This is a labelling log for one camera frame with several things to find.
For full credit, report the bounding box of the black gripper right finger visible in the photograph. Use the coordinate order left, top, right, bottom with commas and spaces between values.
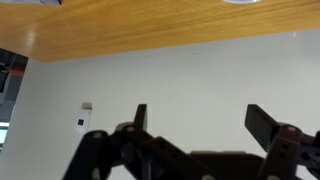
244, 103, 320, 180

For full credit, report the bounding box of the white mug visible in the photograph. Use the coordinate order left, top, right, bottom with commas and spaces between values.
220, 0, 262, 5

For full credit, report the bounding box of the grey hoodie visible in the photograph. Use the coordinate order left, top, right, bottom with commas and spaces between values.
0, 0, 63, 6

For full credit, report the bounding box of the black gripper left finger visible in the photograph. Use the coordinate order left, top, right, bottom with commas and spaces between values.
63, 103, 214, 180

